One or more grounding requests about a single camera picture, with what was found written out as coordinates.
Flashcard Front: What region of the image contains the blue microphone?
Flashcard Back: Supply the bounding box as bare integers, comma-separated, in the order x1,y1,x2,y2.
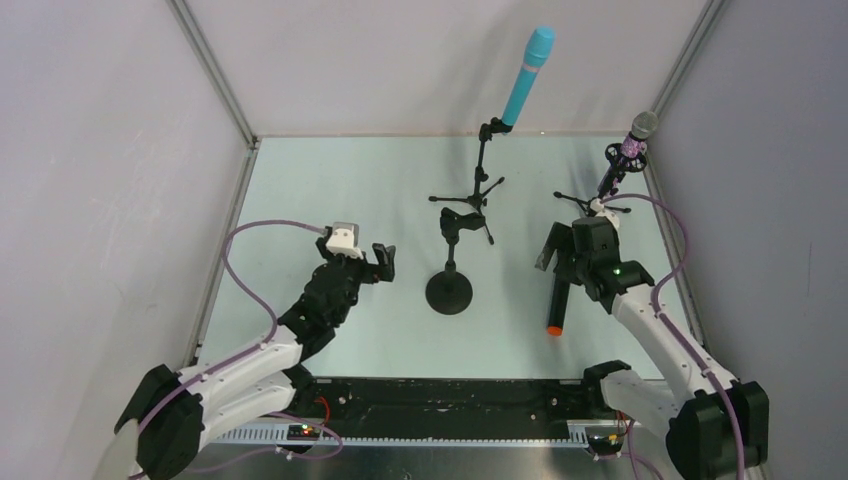
500,26,557,132

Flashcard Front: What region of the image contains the right electronics board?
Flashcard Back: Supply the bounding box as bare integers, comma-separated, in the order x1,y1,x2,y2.
587,433,627,459

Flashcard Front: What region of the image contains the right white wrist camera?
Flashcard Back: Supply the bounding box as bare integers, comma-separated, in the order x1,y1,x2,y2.
589,198,620,231

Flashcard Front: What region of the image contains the purple glitter microphone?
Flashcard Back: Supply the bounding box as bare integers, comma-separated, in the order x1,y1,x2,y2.
597,110,660,197

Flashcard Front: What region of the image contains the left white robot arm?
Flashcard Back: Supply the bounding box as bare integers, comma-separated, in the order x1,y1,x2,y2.
115,229,396,479

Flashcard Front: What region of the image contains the round base microphone stand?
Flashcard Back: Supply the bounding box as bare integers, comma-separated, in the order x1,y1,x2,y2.
425,207,485,315

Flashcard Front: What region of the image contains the left electronics board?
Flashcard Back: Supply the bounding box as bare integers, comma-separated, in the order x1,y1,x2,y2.
286,423,322,442

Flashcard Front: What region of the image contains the small tripod clip stand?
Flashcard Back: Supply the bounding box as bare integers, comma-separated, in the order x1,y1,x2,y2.
428,117,512,245

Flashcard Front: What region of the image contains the electronics board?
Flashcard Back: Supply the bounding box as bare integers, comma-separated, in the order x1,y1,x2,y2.
587,433,627,459
286,423,322,442

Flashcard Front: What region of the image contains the tripod shock mount stand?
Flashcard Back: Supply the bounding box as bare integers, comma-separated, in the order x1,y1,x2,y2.
553,138,648,216

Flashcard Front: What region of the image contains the black microphone orange end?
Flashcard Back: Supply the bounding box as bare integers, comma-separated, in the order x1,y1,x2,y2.
546,278,571,337

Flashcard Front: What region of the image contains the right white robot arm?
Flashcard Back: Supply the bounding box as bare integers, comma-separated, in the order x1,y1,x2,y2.
536,217,770,479

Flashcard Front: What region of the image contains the grey slotted cable duct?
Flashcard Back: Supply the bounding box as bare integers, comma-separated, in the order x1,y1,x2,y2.
210,423,588,449

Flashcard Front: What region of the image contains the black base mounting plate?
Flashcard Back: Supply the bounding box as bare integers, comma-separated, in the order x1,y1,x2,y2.
286,377,615,439

